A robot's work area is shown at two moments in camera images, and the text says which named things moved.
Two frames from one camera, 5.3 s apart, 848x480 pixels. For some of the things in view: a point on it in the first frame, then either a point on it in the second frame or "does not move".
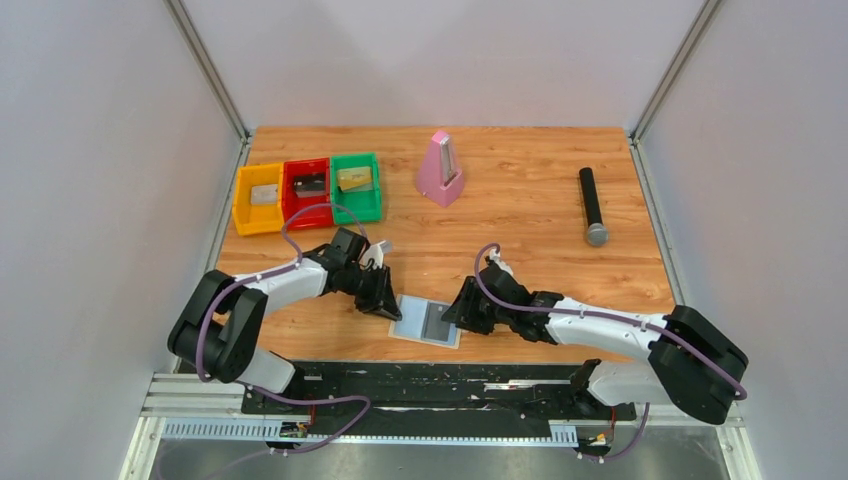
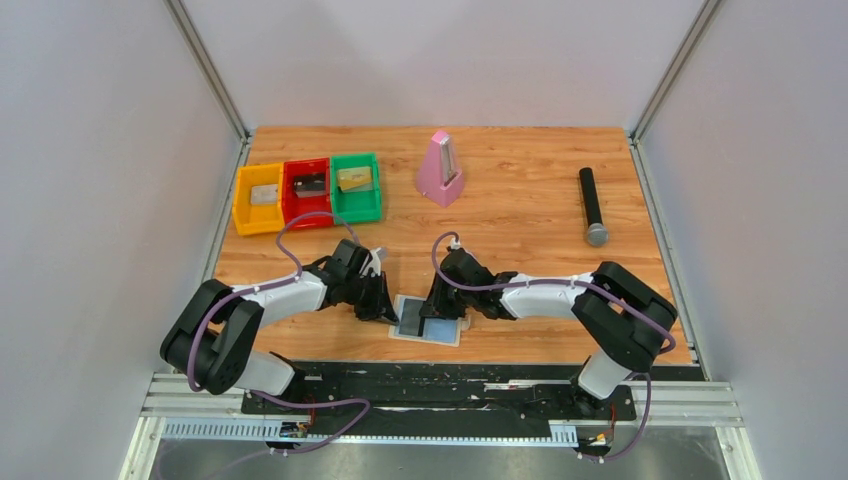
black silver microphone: (598, 233) does not move
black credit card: (435, 327) to (411, 322)
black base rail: (345, 394) does not move
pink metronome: (439, 176) does not move
